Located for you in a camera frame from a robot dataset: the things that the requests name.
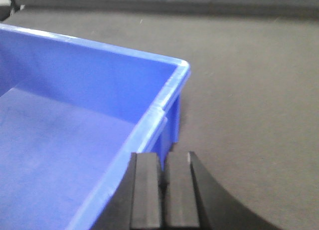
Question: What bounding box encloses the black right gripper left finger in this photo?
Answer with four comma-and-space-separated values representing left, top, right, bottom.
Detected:
96, 153, 163, 230

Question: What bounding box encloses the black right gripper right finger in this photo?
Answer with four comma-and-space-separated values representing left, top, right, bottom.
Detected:
163, 152, 278, 230

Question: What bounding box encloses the large blue plastic bin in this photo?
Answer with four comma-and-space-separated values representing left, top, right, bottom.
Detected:
0, 24, 190, 230

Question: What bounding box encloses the dark conveyor belt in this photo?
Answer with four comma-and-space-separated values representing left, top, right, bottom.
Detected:
5, 8, 319, 230

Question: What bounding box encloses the dark conveyor side rail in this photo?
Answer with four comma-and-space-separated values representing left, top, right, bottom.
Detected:
13, 0, 319, 19

